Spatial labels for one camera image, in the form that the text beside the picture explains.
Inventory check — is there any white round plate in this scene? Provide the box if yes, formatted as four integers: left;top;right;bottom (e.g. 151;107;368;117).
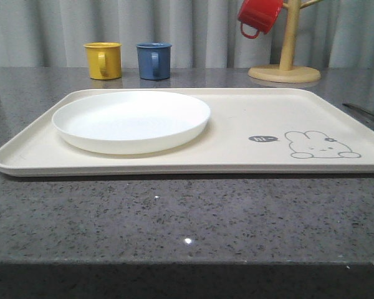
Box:
52;91;211;154

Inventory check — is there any steel chopstick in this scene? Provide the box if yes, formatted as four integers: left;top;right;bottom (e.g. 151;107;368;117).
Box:
342;103;374;121

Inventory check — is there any cream rabbit serving tray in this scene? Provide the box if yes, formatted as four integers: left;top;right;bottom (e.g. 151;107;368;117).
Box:
0;88;374;176

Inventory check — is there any blue enamel mug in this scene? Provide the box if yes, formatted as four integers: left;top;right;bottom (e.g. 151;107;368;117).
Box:
137;42;172;80

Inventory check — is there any yellow enamel mug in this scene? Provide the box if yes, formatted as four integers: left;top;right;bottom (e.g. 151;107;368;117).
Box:
84;42;122;80

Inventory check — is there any wooden mug tree stand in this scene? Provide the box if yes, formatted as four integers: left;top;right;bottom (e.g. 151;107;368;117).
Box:
248;0;321;83

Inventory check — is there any red enamel mug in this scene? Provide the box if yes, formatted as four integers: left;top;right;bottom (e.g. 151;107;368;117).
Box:
237;0;284;39

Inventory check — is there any grey pleated curtain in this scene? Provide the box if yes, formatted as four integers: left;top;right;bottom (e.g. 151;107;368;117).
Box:
0;1;374;69

